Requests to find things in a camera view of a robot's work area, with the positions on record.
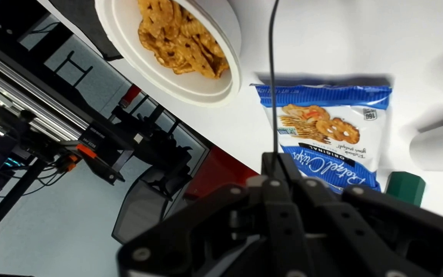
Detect small white cup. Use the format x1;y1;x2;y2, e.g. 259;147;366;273
408;116;443;174

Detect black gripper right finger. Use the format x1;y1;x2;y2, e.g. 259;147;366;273
277;153;443;277

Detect green block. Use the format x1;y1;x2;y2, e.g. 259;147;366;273
385;171;428;208

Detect blue pretzel crisps bag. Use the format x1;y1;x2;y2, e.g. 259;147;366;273
251;82;394;197

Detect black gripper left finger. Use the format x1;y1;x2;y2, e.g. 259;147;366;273
117;153;308;277

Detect brown pretzel crisps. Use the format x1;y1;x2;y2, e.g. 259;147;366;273
137;0;232;81

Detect white bowl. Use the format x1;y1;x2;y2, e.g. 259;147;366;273
94;0;243;108

